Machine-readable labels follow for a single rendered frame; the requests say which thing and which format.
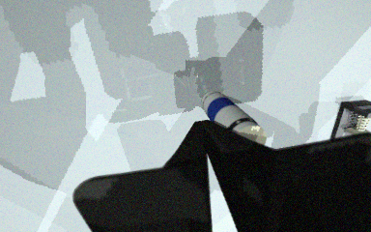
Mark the white and blue battery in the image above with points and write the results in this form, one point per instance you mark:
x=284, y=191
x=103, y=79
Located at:
x=227, y=114

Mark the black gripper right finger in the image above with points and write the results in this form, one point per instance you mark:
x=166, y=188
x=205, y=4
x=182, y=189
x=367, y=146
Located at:
x=253, y=177

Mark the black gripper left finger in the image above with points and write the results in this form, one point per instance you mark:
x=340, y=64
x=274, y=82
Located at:
x=178, y=189

